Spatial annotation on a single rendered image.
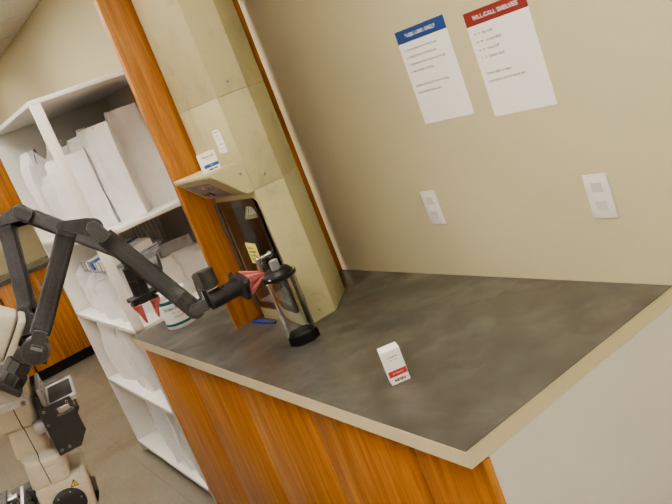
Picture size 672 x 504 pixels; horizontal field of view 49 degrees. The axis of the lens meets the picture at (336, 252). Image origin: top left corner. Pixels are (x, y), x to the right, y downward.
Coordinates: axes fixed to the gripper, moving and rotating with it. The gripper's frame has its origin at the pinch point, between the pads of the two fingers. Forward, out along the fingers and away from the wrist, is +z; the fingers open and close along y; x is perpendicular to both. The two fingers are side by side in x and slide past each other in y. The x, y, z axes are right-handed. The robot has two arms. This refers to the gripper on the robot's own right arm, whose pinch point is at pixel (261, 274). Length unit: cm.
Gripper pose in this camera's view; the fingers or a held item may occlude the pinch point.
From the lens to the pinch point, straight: 240.4
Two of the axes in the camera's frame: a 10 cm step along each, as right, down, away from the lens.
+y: -6.1, -2.7, 7.4
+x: 1.7, 8.7, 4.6
